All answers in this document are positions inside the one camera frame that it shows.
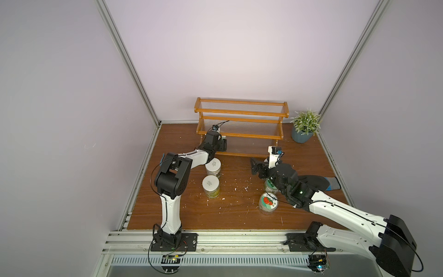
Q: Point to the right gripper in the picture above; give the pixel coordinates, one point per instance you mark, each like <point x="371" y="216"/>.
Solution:
<point x="264" y="169"/>

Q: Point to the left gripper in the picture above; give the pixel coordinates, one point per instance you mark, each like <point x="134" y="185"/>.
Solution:
<point x="222" y="145"/>

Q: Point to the green label jar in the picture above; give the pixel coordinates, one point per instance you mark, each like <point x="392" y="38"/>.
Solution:
<point x="269" y="187"/>
<point x="214" y="167"/>

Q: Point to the red label tomato seed jar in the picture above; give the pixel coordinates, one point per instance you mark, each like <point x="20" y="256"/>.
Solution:
<point x="268" y="203"/>

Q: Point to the tall white tin can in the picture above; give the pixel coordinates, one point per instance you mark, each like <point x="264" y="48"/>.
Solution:
<point x="211" y="186"/>

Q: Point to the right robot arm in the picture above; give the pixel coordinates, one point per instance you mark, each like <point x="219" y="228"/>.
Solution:
<point x="387" y="241"/>

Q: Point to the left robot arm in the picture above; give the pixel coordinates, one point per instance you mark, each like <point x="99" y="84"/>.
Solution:
<point x="172" y="180"/>

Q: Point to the wooden three-tier shelf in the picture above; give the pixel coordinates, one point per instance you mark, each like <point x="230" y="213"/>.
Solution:
<point x="249" y="127"/>

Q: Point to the potted green plant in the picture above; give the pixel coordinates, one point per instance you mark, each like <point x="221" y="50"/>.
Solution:
<point x="305" y="125"/>

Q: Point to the right controller board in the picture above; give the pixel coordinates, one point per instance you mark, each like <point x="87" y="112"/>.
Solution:
<point x="318" y="263"/>

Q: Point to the controller board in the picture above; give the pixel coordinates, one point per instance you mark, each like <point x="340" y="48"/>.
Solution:
<point x="170" y="264"/>
<point x="318" y="263"/>

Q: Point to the left controller board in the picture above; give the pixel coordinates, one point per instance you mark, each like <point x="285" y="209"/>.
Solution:
<point x="170" y="264"/>

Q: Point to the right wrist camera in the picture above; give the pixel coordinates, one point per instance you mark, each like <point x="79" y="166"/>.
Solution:
<point x="275" y="154"/>

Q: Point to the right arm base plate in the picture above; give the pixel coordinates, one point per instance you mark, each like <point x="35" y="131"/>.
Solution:
<point x="301" y="242"/>

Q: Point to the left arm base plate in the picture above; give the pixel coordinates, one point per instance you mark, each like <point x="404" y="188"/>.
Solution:
<point x="182" y="242"/>

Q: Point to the aluminium rail frame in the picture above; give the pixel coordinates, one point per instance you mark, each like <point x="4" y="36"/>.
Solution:
<point x="214" y="247"/>

